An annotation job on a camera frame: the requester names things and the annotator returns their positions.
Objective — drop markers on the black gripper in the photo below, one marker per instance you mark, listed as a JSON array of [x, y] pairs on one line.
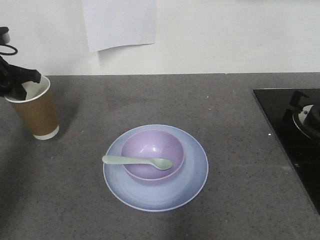
[[12, 77]]

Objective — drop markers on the brown paper cup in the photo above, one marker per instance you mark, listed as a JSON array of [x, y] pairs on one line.
[[37, 110]]

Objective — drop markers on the purple bowl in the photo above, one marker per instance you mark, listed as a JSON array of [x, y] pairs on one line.
[[149, 144]]

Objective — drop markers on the white plastic spoon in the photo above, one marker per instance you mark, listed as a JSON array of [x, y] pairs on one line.
[[159, 163]]

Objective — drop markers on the light blue plate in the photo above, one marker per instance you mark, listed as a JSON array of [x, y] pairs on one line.
[[163, 195]]

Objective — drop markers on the white paper sheet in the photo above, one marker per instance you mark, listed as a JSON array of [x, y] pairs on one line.
[[117, 23]]

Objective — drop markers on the black gas stove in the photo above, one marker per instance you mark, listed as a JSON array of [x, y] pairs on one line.
[[294, 115]]

